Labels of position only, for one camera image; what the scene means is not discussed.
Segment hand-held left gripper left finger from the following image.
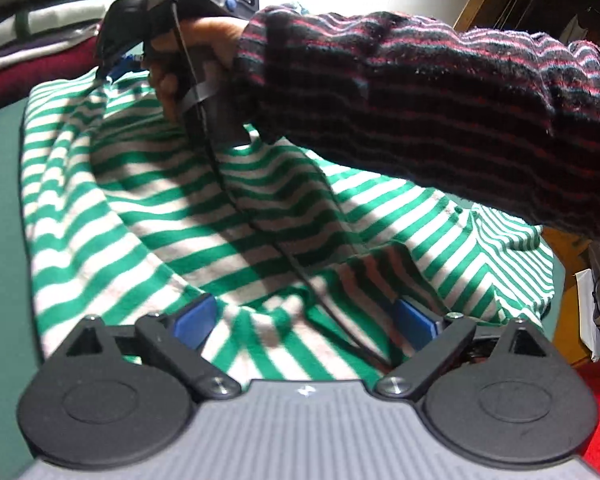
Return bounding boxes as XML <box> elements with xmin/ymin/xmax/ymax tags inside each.
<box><xmin>62</xmin><ymin>293</ymin><xmax>243</xmax><ymax>402</ymax></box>

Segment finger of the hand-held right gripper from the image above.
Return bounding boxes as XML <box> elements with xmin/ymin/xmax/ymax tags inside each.
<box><xmin>96</xmin><ymin>35</ymin><xmax>147</xmax><ymax>82</ymax></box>

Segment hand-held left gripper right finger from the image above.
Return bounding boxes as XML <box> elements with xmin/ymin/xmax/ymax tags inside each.
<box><xmin>374</xmin><ymin>298</ymin><xmax>556</xmax><ymax>402</ymax></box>

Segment green white striped shirt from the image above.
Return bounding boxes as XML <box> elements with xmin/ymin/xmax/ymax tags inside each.
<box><xmin>20</xmin><ymin>67</ymin><xmax>556</xmax><ymax>383</ymax></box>

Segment person's right forearm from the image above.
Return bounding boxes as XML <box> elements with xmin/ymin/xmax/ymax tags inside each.
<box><xmin>231</xmin><ymin>4</ymin><xmax>600</xmax><ymax>252</ymax></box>

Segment person's right hand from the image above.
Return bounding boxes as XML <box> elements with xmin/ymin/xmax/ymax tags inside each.
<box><xmin>147</xmin><ymin>16</ymin><xmax>251</xmax><ymax>126</ymax></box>

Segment green white folded shirt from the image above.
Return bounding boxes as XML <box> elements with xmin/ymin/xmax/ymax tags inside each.
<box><xmin>0</xmin><ymin>0</ymin><xmax>114</xmax><ymax>54</ymax></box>

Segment white folded garment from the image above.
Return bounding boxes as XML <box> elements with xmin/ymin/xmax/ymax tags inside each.
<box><xmin>0</xmin><ymin>30</ymin><xmax>102</xmax><ymax>77</ymax></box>

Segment cardboard boxes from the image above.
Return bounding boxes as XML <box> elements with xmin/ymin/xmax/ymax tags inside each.
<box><xmin>541</xmin><ymin>227</ymin><xmax>600</xmax><ymax>367</ymax></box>

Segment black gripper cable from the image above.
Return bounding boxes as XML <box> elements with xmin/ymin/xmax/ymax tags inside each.
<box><xmin>176</xmin><ymin>0</ymin><xmax>392</xmax><ymax>367</ymax></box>

